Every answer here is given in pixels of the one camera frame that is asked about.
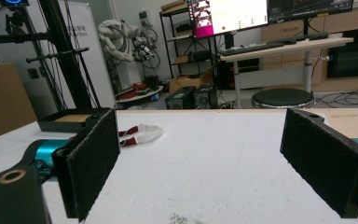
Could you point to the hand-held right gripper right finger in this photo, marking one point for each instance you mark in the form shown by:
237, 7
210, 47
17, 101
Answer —
326, 168

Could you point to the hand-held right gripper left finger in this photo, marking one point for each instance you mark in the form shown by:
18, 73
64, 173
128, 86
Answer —
90, 161

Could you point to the black shallow box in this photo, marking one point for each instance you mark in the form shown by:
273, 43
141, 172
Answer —
54, 123

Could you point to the black round stool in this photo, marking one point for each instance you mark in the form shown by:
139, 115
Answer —
282, 98

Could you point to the round white platform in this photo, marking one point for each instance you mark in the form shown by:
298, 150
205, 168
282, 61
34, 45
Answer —
141, 95

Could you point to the white standing board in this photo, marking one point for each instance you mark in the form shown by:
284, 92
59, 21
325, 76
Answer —
96, 62

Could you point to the black metal stand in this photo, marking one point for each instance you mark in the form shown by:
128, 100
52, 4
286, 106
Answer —
70, 62

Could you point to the brown cardboard box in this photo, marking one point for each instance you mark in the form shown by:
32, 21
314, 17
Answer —
3, 99

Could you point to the black computer tower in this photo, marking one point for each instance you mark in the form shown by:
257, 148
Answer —
180, 98

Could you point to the black built-in appliance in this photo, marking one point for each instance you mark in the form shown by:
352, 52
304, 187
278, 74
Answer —
354, 56

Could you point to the white cloth-covered robot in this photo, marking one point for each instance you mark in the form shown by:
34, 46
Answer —
118, 40

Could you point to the open cardboard box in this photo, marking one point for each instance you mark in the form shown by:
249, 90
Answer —
186, 81

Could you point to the light wooden desk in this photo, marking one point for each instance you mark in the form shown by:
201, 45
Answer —
292, 46

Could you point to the black keyboard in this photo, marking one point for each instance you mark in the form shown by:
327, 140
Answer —
248, 49
301, 38

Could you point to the grey computer tower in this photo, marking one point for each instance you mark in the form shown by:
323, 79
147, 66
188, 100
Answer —
205, 96

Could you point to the black shelf rack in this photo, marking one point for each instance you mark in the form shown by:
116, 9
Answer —
180, 46

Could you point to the wooden cabinet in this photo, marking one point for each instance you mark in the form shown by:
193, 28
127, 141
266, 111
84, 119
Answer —
345, 21

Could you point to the dark computer monitor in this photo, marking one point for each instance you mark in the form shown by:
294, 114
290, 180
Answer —
307, 7

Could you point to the bright computer monitor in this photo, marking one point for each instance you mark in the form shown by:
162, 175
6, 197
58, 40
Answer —
239, 14

